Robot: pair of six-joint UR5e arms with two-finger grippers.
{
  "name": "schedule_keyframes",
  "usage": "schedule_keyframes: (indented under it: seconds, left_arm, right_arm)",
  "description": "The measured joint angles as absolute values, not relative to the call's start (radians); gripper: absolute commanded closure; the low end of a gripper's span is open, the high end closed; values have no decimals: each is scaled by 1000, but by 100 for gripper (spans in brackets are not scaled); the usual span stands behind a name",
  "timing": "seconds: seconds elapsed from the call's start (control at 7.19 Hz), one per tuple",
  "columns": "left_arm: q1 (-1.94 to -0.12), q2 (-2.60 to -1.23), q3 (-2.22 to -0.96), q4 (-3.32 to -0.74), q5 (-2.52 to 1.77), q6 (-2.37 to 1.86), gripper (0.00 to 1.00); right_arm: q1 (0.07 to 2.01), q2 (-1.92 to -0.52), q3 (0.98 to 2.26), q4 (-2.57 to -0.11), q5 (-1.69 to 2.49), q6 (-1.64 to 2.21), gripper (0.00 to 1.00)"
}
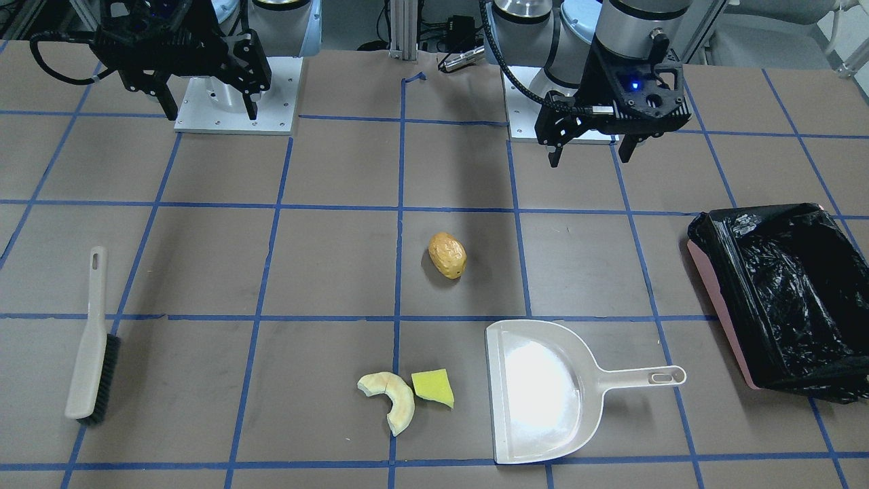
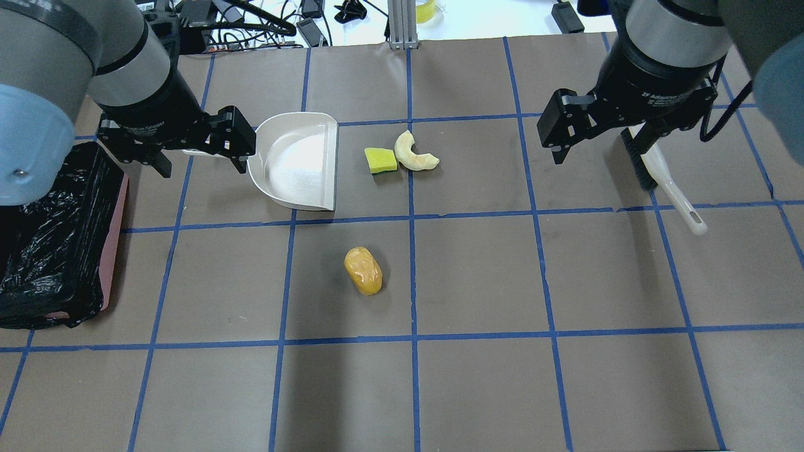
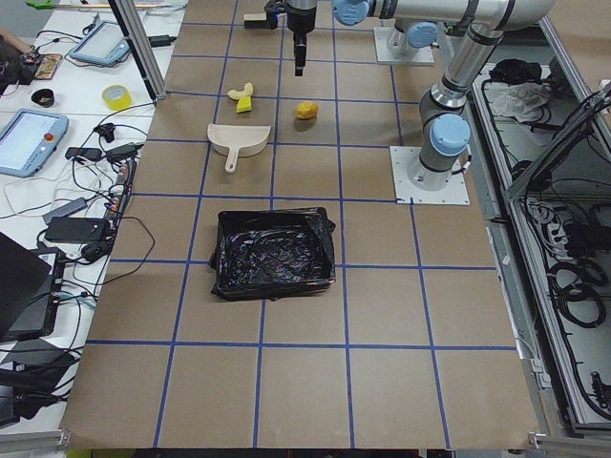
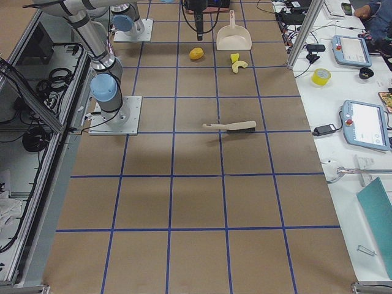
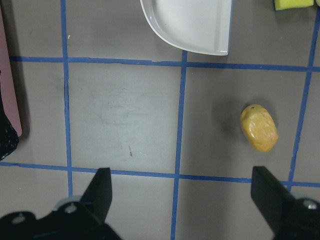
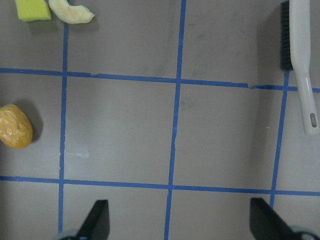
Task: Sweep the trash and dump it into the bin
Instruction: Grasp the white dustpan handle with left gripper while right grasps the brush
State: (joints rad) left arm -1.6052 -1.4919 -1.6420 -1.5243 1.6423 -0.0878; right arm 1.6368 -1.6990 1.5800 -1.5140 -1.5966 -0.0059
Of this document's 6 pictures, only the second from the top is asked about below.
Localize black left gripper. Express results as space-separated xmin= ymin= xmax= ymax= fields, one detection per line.
xmin=97 ymin=94 xmax=256 ymax=178

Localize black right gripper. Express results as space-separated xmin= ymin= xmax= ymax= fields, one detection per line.
xmin=537 ymin=56 xmax=718 ymax=165

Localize white hand brush black bristles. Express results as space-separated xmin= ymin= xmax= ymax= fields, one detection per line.
xmin=621 ymin=123 xmax=709 ymax=237

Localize white dustpan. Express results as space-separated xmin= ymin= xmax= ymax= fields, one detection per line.
xmin=190 ymin=112 xmax=339 ymax=212

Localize yellow-green sponge piece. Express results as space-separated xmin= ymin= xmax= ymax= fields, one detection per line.
xmin=364 ymin=147 xmax=398 ymax=175

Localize orange-yellow potato toy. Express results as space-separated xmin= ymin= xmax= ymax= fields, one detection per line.
xmin=344 ymin=246 xmax=384 ymax=296

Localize pale curved food piece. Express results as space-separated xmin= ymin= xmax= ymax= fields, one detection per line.
xmin=393 ymin=131 xmax=440 ymax=171

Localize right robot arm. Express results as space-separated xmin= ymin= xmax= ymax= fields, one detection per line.
xmin=537 ymin=1 xmax=802 ymax=165

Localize bin with black bag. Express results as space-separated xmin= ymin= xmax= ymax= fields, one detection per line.
xmin=1 ymin=141 xmax=126 ymax=330

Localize black power adapter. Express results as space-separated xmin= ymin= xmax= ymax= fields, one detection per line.
xmin=551 ymin=1 xmax=585 ymax=35

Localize yellow tape roll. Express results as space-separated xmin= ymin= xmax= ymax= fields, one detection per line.
xmin=415 ymin=0 xmax=442 ymax=25

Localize aluminium frame post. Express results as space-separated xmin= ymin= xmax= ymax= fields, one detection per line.
xmin=387 ymin=0 xmax=420 ymax=50

